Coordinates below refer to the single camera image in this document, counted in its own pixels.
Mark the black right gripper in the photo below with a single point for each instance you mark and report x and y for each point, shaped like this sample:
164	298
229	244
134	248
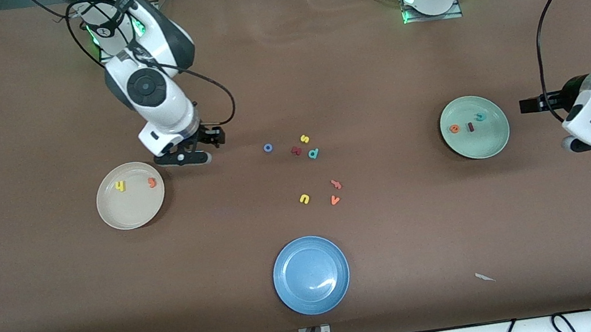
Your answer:
201	135

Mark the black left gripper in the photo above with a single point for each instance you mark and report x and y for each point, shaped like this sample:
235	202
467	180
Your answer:
569	90

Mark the blue foam letter o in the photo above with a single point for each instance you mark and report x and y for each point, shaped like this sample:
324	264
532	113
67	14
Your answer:
265	148

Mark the teal foam letter c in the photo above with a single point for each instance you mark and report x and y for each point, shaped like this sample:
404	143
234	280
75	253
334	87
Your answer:
479	113

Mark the orange foam letter f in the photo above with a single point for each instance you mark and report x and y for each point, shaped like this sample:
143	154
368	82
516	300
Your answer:
151	182

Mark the orange foam letter e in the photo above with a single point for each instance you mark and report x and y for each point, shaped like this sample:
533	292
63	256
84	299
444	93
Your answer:
454	129

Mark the yellow foam letter h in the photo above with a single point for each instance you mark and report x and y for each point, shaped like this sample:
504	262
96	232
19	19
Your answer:
121	186

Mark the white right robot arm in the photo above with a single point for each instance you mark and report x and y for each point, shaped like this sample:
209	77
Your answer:
163	104

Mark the green plate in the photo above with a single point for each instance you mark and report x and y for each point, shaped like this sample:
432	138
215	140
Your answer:
477	144

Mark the dark red foam letter k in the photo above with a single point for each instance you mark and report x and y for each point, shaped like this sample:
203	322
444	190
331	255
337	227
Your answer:
295	151

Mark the yellow foam letter s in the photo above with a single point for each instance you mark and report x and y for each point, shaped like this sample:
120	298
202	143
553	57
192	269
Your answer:
304	139

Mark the teal foam letter p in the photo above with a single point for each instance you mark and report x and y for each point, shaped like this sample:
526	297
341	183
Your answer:
315	153

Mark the yellow foam letter u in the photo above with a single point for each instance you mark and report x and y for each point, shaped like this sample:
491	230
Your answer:
302	200

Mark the beige plate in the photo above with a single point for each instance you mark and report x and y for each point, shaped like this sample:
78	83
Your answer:
132	211

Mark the salmon foam letter t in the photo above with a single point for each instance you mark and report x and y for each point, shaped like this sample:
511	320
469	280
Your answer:
336	184

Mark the orange foam letter v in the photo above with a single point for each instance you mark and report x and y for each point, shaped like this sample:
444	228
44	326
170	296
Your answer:
333	200

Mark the blue plate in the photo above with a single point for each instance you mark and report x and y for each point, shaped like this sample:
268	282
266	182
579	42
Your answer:
312	275

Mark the white paper scrap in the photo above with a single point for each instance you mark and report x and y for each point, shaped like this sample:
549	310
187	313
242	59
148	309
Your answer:
484	277

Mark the brown paper table cover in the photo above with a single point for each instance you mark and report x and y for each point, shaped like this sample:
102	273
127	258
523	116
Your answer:
399	232

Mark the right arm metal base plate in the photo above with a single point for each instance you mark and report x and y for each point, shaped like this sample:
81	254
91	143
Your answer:
102	56

